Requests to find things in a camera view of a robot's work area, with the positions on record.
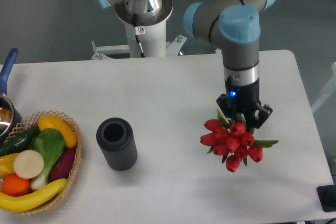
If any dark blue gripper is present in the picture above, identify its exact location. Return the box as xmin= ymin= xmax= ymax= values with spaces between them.
xmin=216 ymin=78 xmax=272 ymax=129

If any red tulip bouquet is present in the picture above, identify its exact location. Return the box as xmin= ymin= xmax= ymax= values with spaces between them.
xmin=200 ymin=111 xmax=278 ymax=173

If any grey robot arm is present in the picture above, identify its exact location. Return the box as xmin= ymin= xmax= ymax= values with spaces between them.
xmin=94 ymin=0 xmax=275 ymax=129

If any black device at edge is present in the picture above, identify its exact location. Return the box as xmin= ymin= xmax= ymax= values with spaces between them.
xmin=317 ymin=185 xmax=335 ymax=212

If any dark grey ribbed vase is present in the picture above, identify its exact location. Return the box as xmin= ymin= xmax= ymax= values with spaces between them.
xmin=96 ymin=118 xmax=138 ymax=171

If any purple sweet potato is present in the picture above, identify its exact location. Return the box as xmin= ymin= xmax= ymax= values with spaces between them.
xmin=49 ymin=148 xmax=76 ymax=182

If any green bok choy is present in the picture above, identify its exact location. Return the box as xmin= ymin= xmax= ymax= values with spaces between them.
xmin=29 ymin=129 xmax=65 ymax=191

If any yellow squash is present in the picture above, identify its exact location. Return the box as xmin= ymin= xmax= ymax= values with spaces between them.
xmin=38 ymin=114 xmax=77 ymax=148

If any woven wicker basket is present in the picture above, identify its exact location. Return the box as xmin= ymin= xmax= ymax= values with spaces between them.
xmin=1 ymin=111 xmax=82 ymax=214

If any green cucumber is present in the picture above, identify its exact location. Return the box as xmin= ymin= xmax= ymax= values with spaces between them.
xmin=1 ymin=126 xmax=40 ymax=156

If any yellow bell pepper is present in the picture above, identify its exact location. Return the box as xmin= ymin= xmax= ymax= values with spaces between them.
xmin=0 ymin=153 xmax=18 ymax=178

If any orange fruit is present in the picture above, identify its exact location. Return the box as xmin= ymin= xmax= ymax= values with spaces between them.
xmin=1 ymin=174 xmax=30 ymax=197

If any yellow banana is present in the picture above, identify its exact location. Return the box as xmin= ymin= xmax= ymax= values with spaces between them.
xmin=1 ymin=178 xmax=67 ymax=212

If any white frame at right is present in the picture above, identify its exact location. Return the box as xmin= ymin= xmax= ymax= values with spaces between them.
xmin=310 ymin=62 xmax=335 ymax=113

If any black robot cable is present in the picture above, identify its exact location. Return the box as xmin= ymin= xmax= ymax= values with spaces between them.
xmin=132 ymin=14 xmax=146 ymax=58

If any blue handled saucepan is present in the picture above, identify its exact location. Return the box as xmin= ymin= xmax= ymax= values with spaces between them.
xmin=1 ymin=48 xmax=22 ymax=145

